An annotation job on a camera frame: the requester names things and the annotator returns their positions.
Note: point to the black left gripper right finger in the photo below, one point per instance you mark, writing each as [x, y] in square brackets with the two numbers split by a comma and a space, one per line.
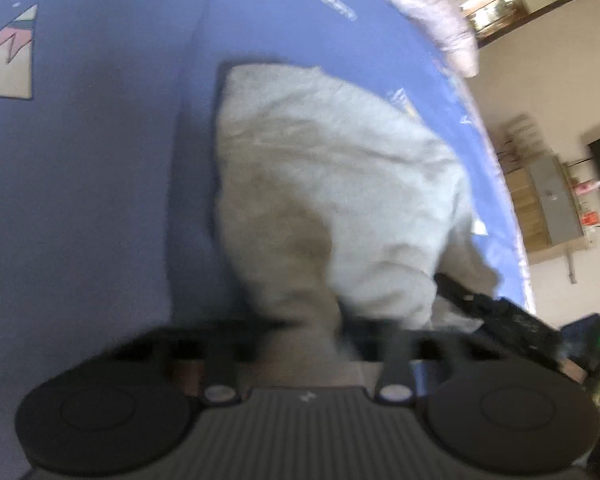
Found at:
[412, 363]

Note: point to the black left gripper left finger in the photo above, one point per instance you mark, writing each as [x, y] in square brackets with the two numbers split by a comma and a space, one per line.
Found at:
[204, 362]

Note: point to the grey sweatpants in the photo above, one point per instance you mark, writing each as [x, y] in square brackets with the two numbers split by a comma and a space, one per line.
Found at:
[334, 202]

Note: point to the grey electrical box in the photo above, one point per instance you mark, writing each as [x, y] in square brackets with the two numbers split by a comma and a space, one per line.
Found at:
[559, 208]

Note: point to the blue patterned bed sheet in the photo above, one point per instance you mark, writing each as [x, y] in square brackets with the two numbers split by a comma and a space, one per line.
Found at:
[106, 168]

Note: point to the white lace bed skirt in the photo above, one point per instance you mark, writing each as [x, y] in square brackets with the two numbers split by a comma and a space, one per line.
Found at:
[445, 25]

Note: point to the wooden wall shelf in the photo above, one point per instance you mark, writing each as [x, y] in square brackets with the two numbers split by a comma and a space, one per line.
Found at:
[531, 222]

